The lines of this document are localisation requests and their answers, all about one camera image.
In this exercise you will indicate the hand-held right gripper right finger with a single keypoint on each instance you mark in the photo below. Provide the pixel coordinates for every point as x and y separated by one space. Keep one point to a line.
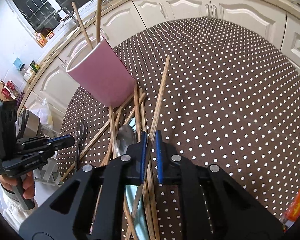
159 157

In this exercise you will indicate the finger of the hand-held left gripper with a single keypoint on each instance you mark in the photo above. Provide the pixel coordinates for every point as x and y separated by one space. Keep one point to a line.
65 145
62 138

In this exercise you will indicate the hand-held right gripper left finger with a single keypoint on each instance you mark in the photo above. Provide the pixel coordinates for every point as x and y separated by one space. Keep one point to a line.
143 155

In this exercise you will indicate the bunch of wooden chopsticks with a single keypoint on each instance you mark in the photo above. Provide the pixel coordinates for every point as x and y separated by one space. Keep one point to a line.
138 112

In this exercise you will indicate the pink cup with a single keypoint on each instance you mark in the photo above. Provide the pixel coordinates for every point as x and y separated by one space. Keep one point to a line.
100 75

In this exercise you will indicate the person's left forearm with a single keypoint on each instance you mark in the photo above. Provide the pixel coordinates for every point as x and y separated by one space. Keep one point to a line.
12 210

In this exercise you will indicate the person's left hand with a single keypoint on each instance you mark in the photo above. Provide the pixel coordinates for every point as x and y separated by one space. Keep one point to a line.
28 185

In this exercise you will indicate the dark metal fork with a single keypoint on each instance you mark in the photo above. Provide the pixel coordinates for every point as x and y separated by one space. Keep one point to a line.
79 135

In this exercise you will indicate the metal spoon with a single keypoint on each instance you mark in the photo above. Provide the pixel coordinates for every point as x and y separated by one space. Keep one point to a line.
126 140

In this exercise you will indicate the silver metal bin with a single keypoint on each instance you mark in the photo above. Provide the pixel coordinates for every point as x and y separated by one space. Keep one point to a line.
30 125

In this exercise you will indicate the white plastic bag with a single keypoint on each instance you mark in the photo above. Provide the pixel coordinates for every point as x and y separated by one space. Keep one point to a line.
43 113

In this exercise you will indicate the grey step stool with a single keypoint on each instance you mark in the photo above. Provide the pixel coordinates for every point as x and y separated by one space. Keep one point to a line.
48 175

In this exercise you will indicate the red plastic containers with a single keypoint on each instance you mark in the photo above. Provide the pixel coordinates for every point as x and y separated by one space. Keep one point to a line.
8 87

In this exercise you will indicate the white jar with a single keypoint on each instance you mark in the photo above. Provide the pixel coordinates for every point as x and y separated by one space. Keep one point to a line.
29 75

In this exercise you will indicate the brown polka dot tablecloth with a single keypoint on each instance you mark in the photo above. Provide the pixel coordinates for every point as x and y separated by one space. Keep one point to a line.
215 92

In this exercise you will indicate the orange seasoning bottle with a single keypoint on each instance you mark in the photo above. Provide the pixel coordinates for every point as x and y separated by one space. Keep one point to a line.
40 39

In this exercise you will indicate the metal sink faucet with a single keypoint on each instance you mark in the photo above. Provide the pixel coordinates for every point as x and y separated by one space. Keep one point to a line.
62 10

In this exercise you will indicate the kitchen window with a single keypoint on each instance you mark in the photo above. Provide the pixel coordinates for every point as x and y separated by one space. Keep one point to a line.
47 2

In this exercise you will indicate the orange snack packet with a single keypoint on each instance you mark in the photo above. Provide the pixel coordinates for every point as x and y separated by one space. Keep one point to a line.
298 202

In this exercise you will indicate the cream lower kitchen cabinets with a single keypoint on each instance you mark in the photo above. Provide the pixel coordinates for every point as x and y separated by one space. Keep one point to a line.
185 7

